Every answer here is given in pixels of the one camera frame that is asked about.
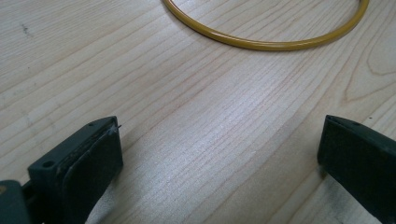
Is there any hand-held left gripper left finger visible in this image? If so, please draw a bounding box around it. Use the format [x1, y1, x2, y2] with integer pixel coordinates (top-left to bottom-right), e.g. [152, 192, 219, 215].
[27, 116, 124, 224]

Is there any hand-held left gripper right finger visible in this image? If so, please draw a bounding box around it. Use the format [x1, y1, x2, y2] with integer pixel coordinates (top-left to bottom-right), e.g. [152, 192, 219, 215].
[317, 114, 396, 224]

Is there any yellow ring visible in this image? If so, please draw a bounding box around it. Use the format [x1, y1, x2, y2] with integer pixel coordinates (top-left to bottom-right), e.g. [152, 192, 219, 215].
[161, 0, 371, 52]

